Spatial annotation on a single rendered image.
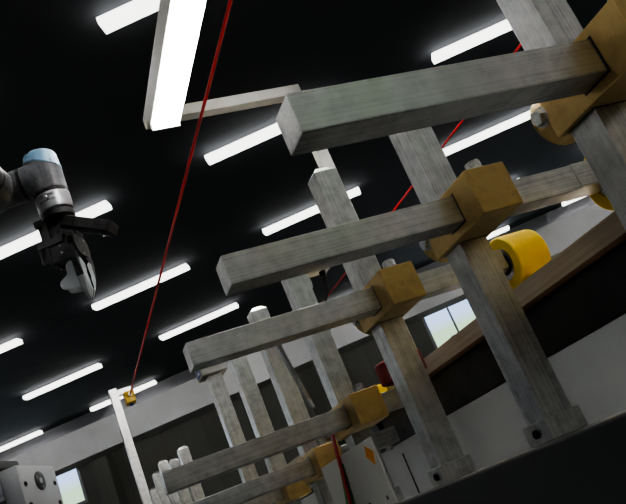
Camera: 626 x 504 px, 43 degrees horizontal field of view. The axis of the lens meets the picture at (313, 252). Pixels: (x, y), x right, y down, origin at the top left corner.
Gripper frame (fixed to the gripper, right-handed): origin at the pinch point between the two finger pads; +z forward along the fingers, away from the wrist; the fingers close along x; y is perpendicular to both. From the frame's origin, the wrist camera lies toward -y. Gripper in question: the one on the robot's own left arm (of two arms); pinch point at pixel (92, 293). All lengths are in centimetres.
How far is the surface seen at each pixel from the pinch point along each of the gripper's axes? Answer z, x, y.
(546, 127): 38, 88, -73
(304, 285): 24, 25, -44
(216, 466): 48, 39, -23
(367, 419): 49, 32, -45
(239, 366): 22.5, -19.4, -19.9
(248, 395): 29.3, -19.2, -19.5
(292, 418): 41, 3, -30
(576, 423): 61, 70, -67
